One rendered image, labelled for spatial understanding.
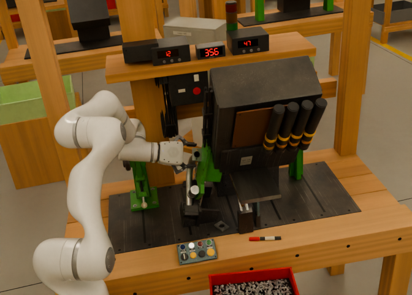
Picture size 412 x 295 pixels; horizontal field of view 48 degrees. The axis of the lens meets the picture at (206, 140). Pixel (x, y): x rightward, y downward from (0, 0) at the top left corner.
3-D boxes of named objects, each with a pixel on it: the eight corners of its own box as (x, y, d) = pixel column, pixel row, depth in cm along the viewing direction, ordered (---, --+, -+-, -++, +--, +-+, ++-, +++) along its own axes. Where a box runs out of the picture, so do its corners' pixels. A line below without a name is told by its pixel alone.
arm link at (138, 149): (149, 146, 197) (148, 165, 193) (118, 143, 194) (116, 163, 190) (151, 136, 190) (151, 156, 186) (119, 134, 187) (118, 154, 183)
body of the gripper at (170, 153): (156, 162, 187) (183, 164, 189) (157, 138, 190) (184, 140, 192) (153, 166, 194) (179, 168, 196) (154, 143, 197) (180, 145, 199)
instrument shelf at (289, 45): (316, 56, 199) (316, 47, 197) (106, 84, 189) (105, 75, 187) (297, 39, 220) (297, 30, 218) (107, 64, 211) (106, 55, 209)
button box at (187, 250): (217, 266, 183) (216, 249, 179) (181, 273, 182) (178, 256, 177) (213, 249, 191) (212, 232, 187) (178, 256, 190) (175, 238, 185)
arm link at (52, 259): (102, 318, 136) (83, 259, 124) (44, 316, 139) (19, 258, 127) (114, 286, 146) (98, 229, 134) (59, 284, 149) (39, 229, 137)
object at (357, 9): (356, 154, 243) (376, -41, 195) (70, 199, 227) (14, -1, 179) (349, 145, 251) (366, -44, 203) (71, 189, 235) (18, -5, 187)
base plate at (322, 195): (361, 214, 201) (362, 210, 200) (108, 258, 190) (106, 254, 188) (324, 164, 237) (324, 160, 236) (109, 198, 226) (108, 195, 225)
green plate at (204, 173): (218, 194, 194) (228, 150, 184) (199, 193, 192) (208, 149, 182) (213, 178, 204) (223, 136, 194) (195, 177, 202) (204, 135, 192)
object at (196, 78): (210, 102, 202) (207, 70, 195) (171, 107, 200) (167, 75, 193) (205, 91, 213) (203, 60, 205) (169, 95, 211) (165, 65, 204)
